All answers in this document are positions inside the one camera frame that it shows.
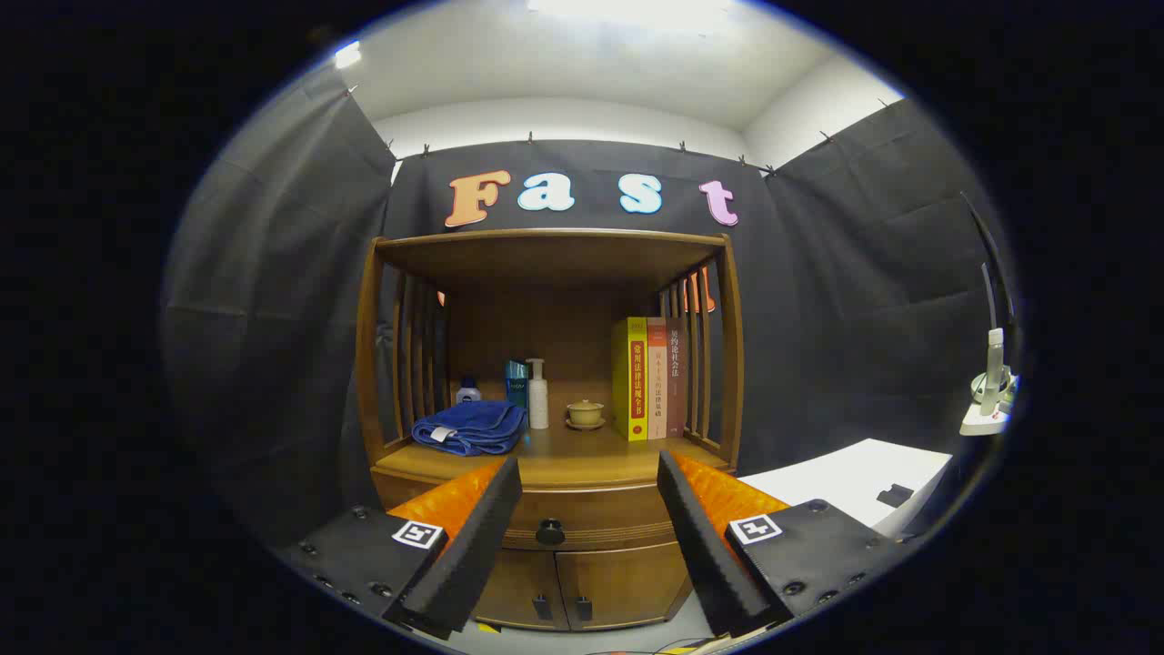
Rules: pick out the yellow book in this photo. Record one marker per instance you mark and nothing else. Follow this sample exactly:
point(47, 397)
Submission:
point(627, 382)

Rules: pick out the orange book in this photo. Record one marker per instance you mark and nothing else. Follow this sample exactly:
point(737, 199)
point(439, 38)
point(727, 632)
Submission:
point(657, 382)

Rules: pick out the wooden cabinet door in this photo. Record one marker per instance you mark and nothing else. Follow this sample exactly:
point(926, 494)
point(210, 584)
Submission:
point(518, 582)
point(618, 582)

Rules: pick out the white side table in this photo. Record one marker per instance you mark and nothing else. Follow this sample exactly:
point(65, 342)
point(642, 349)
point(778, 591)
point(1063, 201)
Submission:
point(846, 478)

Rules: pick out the blue folded towel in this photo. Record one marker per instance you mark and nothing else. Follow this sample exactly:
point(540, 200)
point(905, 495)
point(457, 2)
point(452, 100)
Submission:
point(468, 423)

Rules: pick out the white pump bottle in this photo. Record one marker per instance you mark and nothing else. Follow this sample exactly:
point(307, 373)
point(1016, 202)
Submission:
point(538, 400)

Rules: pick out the white desk lamp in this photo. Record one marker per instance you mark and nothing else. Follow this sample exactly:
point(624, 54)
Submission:
point(994, 364)

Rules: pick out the small black object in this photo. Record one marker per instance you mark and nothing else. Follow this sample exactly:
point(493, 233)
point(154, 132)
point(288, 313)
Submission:
point(895, 496)

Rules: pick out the brown book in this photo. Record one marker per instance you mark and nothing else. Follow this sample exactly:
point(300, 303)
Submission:
point(677, 382)

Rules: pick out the small white blue-capped bottle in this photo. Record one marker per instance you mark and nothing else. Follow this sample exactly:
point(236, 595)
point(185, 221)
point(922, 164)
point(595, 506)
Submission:
point(467, 393)

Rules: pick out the ceiling light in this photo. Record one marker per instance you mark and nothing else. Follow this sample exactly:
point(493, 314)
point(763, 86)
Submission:
point(347, 55)

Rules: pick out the yellow lidded teacup with saucer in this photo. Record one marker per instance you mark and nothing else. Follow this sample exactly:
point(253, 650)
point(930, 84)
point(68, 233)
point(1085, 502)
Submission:
point(585, 414)

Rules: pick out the wooden countertop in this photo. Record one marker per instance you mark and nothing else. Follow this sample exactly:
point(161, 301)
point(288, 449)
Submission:
point(582, 455)

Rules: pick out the wooden cabinet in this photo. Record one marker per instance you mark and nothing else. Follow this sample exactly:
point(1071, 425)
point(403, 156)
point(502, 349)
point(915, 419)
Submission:
point(546, 264)

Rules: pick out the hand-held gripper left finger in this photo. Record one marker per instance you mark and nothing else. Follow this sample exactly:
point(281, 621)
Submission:
point(473, 546)

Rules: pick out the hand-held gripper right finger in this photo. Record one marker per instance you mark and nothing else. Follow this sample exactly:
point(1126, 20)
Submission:
point(705, 546)

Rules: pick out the wooden drawer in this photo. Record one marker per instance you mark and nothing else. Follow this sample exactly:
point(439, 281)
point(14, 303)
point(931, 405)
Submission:
point(591, 514)

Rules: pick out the teal blue box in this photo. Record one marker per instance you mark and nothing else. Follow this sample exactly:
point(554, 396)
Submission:
point(516, 387)

